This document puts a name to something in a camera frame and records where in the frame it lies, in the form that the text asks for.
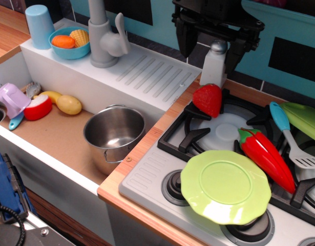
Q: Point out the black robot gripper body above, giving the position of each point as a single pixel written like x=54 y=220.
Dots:
x=226 y=20

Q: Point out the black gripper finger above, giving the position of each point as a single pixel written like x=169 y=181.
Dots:
x=234 y=55
x=187 y=37

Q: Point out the red toy strawberry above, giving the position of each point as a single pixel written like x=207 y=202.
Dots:
x=208 y=99

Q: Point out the stainless steel pot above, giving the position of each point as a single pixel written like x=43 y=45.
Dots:
x=111 y=134

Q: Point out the white salt shaker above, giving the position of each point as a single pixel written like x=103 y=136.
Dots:
x=213 y=71

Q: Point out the grey toy faucet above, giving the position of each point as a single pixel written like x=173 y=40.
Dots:
x=106 y=46

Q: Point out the red toy chili pepper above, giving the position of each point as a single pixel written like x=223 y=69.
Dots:
x=262 y=152

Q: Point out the yellow toy corn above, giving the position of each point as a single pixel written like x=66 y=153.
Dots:
x=80 y=36

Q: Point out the blue plastic bowl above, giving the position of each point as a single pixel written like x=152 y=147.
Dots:
x=74 y=53

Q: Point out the black stove grate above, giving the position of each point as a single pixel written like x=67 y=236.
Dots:
x=194 y=132

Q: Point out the orange toy carrot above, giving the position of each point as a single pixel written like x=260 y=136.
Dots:
x=63 y=41

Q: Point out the green plastic plate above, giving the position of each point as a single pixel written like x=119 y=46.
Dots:
x=225 y=187

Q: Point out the yellow toy potato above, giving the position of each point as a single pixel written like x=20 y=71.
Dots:
x=69 y=105

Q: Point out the light blue plastic cup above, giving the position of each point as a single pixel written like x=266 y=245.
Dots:
x=40 y=26

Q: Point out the yellow toy banana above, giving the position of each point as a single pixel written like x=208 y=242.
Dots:
x=54 y=96

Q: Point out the white toy sink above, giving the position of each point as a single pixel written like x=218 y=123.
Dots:
x=51 y=153

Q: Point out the left black stove knob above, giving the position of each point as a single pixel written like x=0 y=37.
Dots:
x=171 y=189

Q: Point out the black stove knob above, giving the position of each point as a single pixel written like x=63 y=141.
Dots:
x=260 y=231
x=171 y=189

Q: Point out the grey toy slotted spoon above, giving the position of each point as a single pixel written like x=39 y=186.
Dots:
x=33 y=89

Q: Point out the red toy apple half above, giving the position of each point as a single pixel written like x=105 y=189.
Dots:
x=38 y=108

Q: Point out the grey toy stove top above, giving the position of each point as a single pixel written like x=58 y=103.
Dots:
x=143 y=186

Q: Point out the purple plastic cup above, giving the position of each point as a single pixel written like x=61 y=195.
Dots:
x=14 y=99

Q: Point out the middle black stove knob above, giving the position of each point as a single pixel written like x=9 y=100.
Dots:
x=260 y=231

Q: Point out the blue clamp device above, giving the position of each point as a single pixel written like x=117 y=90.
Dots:
x=13 y=193

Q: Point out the blue handled grey spatula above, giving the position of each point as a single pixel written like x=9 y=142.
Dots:
x=300 y=158

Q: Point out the blue toy utensil handle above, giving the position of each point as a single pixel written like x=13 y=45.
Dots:
x=14 y=122

